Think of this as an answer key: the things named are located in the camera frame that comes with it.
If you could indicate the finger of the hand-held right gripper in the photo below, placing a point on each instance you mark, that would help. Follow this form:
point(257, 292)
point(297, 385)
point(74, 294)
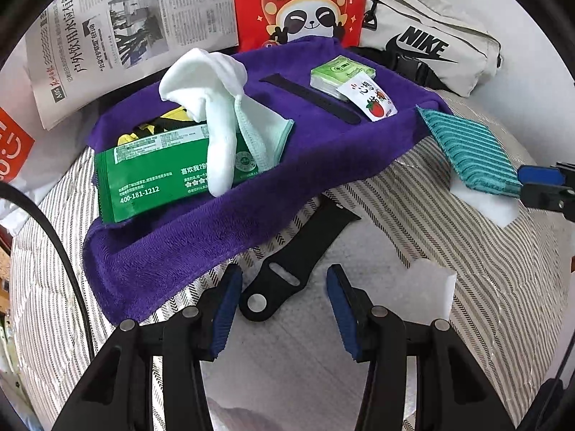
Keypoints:
point(537, 174)

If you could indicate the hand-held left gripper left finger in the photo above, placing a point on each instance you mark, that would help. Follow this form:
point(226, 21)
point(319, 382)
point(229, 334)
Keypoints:
point(224, 318)

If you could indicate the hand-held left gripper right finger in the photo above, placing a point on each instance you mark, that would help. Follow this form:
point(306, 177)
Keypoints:
point(343, 314)

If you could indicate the teal striped cloth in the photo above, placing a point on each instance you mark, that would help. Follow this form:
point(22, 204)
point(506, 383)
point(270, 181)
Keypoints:
point(467, 148)

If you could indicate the green wet wipe packet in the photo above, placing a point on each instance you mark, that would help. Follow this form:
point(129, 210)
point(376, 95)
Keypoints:
point(152, 175)

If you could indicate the white tomato print sachet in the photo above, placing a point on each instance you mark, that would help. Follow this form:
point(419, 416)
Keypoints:
point(373, 103)

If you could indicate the yellow pouch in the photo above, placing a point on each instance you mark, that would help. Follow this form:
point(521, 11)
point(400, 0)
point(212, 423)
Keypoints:
point(134, 137)

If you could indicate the white cloth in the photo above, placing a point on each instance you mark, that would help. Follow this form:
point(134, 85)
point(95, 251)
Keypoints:
point(215, 98)

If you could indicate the green tissue pack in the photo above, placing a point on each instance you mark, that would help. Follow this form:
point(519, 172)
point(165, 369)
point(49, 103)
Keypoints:
point(337, 72)

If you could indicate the purple towel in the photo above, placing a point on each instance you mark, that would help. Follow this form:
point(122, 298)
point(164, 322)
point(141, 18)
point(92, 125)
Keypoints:
point(179, 251)

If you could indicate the white waist bag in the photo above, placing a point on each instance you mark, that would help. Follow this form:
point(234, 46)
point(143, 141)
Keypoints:
point(449, 18)

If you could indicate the white plastic shopping bag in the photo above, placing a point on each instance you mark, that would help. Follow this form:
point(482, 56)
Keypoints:
point(13, 143)

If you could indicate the newspaper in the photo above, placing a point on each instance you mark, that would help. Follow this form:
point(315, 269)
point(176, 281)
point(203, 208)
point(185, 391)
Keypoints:
point(112, 31)

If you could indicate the red paper bag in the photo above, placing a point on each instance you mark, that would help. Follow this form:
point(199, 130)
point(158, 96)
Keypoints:
point(251, 9)

